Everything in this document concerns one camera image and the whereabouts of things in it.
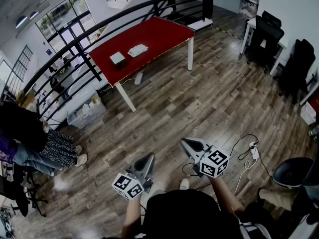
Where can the person's left forearm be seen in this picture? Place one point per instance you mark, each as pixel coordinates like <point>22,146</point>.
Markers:
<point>130,215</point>

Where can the person's white shoe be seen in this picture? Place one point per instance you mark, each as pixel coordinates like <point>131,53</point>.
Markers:
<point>184,184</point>

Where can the black pendant lamp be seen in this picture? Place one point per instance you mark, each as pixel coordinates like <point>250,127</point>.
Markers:
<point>22,21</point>
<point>34,15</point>

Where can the person's black shirt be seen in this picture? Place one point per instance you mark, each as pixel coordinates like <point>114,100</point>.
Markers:
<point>184,215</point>

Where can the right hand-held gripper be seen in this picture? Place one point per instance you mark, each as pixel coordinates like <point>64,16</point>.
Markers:
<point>214,163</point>

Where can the black round chair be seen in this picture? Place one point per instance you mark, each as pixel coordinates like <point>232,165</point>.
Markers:
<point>291,170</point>

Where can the white pillar base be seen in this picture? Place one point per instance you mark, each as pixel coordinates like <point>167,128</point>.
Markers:
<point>199,26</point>

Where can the black pillar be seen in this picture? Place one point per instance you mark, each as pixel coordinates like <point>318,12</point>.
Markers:
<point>208,1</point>

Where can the white wet wipes packet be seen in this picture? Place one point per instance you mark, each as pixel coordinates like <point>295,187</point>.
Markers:
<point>137,50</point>

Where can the clear plastic storage bin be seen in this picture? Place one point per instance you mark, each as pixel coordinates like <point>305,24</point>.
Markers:
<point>82,121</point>

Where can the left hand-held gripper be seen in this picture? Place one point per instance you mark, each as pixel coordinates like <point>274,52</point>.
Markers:
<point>134,183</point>

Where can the black office chair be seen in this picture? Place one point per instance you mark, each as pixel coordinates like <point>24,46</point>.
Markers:
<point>265,31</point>
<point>299,66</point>
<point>15,195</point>

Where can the white desk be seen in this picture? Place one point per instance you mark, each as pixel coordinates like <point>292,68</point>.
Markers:
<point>250,26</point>

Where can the white power strip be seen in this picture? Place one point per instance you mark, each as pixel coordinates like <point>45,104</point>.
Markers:
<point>254,153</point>
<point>138,79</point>

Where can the black metal railing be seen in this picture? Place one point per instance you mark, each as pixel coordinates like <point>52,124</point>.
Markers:
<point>86,58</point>

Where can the glass entrance doors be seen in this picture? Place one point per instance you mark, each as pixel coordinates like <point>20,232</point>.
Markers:
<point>64,16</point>

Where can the person's right forearm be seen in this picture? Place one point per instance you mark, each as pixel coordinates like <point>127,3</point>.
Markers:
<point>224,195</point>

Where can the red tablecloth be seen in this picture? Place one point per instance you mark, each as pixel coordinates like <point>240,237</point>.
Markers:
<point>154,36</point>

